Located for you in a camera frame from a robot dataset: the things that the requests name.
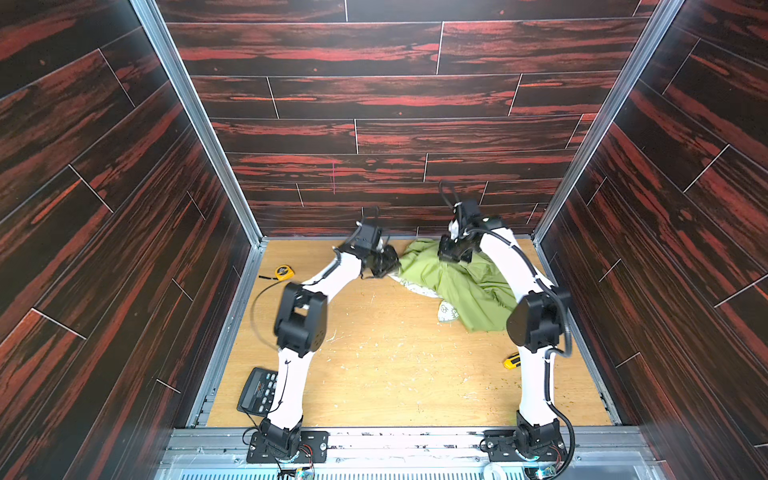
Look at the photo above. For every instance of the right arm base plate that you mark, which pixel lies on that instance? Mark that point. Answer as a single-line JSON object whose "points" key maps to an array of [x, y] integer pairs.
{"points": [[514, 445]]}

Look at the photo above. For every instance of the black calculator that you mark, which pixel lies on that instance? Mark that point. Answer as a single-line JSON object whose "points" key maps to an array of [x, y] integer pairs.
{"points": [[258, 392]]}

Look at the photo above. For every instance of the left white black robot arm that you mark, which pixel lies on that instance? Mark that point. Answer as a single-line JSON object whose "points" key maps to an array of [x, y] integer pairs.
{"points": [[301, 325]]}

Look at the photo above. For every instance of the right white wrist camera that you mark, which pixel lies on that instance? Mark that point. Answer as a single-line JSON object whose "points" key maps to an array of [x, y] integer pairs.
{"points": [[454, 229]]}

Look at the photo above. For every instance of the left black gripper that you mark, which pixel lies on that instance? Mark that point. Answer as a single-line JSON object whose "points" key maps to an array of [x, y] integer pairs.
{"points": [[384, 261]]}

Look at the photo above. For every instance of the green jacket with printed lining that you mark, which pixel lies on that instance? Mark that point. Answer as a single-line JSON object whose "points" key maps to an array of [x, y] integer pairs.
{"points": [[477, 293]]}

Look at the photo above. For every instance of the yellow utility knife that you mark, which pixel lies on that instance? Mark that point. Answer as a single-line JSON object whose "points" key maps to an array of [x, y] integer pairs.
{"points": [[512, 362]]}

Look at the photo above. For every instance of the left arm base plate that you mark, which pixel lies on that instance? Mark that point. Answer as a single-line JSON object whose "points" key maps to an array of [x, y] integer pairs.
{"points": [[304, 447]]}

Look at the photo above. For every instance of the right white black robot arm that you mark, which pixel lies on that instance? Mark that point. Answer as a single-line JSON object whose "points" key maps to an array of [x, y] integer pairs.
{"points": [[536, 326]]}

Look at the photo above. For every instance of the yellow tape measure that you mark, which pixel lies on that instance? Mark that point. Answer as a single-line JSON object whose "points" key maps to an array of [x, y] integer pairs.
{"points": [[281, 273]]}

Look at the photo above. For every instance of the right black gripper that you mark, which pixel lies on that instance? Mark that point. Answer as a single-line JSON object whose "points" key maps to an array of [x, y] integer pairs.
{"points": [[454, 250]]}

